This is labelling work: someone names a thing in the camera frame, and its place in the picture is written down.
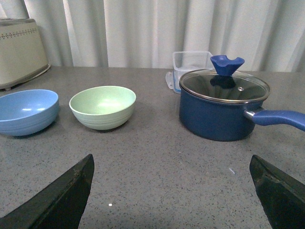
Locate clear plastic container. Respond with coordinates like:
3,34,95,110
165,51,213,94

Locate light green bowl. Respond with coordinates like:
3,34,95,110
69,86,136,130

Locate glass lid blue knob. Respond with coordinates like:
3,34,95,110
179,55,270,104

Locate dark blue saucepan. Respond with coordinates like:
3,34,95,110
179,89,305,141

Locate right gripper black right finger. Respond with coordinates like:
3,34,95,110
249,155,305,229

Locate cream toaster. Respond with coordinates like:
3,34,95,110
0,19,51,90

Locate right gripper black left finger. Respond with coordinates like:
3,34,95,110
0,154,94,229

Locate light blue bowl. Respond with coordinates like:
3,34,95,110
0,89,59,136

